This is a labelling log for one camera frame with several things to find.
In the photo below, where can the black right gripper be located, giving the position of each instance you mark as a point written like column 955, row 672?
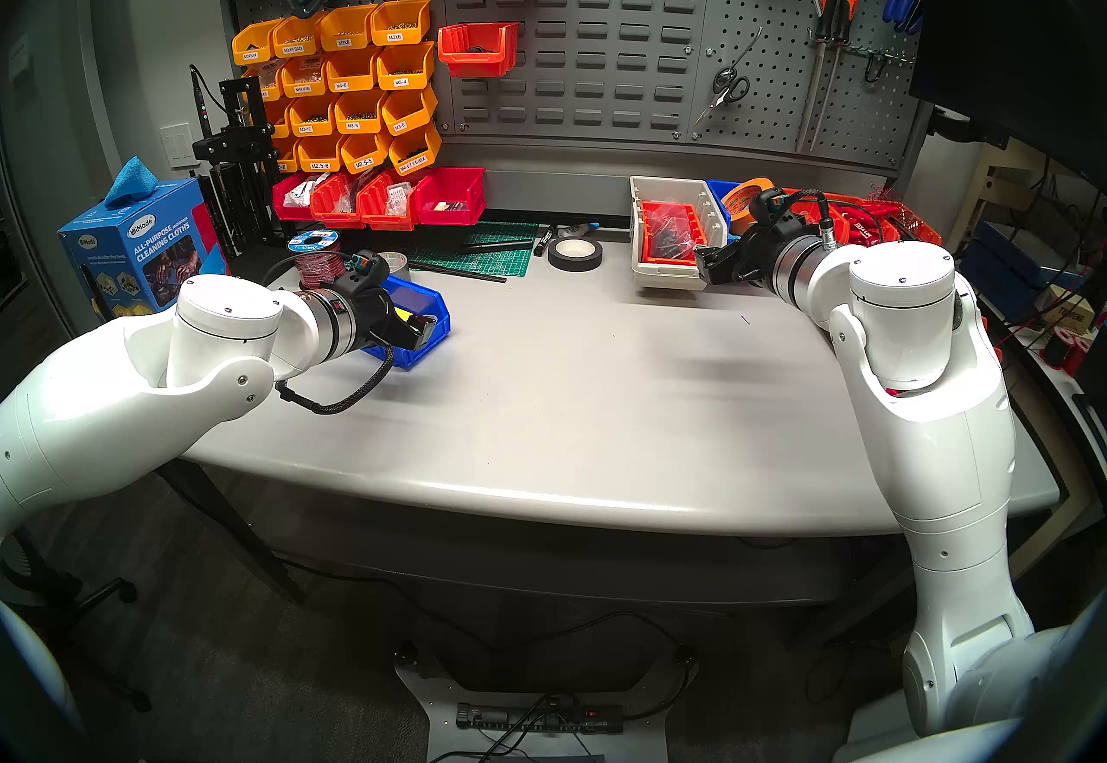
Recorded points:
column 770, row 247

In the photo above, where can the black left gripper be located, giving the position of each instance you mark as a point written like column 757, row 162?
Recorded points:
column 367, row 303

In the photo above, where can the blue plastic storage bin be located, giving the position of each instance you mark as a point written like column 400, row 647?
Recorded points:
column 437, row 312
column 718, row 195

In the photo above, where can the orange masking tape roll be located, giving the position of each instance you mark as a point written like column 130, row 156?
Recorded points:
column 739, row 204

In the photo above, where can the large beige storage bin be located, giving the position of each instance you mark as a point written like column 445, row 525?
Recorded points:
column 640, row 273

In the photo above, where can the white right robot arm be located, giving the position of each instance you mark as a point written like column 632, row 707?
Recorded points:
column 934, row 424

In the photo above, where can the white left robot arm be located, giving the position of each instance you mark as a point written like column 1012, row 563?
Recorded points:
column 130, row 407

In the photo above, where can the red tool white lettering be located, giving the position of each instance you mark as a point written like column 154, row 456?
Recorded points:
column 869, row 223

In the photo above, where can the clear bag of hardware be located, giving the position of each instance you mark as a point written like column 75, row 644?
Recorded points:
column 673, row 229

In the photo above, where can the black metal rod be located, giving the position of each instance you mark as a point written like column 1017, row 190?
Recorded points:
column 458, row 272

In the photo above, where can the green cutting mat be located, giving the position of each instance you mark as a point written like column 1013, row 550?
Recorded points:
column 484, row 261

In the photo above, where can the red parts bin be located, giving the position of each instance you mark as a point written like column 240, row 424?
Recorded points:
column 450, row 197
column 294, row 199
column 335, row 201
column 385, row 204

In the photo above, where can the white glue bottle blue cap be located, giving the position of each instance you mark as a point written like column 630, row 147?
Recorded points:
column 578, row 229

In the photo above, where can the black tape roll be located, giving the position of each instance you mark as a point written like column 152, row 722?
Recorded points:
column 558, row 260

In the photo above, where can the black permanent marker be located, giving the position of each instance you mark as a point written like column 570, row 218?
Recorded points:
column 545, row 241

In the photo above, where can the large grey pegboard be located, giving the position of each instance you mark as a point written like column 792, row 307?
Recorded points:
column 778, row 104

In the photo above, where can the yellow labelled parts bin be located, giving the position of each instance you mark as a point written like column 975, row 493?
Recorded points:
column 399, row 24
column 281, row 120
column 320, row 156
column 270, row 83
column 350, row 71
column 346, row 31
column 253, row 45
column 290, row 156
column 415, row 151
column 297, row 39
column 405, row 67
column 409, row 110
column 359, row 113
column 303, row 76
column 365, row 153
column 311, row 117

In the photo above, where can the black metal stand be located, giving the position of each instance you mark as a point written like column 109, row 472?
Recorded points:
column 242, row 191

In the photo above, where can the blue cleaning cloths box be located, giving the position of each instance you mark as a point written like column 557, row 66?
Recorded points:
column 147, row 247

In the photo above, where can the orange-red hanging bin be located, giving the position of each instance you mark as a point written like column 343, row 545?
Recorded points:
column 477, row 48

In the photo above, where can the dark blue case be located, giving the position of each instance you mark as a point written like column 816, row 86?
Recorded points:
column 1007, row 255

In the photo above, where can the blue cloth in dispenser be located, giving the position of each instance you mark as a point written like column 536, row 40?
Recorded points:
column 130, row 180

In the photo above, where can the small cardboard box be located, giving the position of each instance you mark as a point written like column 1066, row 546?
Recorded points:
column 1072, row 310

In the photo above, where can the red thread spool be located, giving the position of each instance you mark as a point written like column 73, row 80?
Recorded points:
column 1068, row 346

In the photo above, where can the black monitor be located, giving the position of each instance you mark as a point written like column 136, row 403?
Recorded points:
column 1020, row 18

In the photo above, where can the black power strip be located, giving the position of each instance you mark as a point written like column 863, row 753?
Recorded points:
column 510, row 718

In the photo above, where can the black office chair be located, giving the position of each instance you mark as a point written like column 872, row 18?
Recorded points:
column 95, row 593

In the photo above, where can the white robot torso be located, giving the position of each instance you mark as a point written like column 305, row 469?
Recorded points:
column 43, row 666

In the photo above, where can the grey duct tape roll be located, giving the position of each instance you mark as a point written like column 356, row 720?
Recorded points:
column 398, row 264

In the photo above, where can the grey louvred wall panel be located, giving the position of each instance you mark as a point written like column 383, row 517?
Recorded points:
column 605, row 35

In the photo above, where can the white wall switch plate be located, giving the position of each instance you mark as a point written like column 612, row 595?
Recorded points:
column 177, row 147

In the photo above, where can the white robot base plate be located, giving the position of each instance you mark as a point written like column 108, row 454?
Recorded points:
column 432, row 701

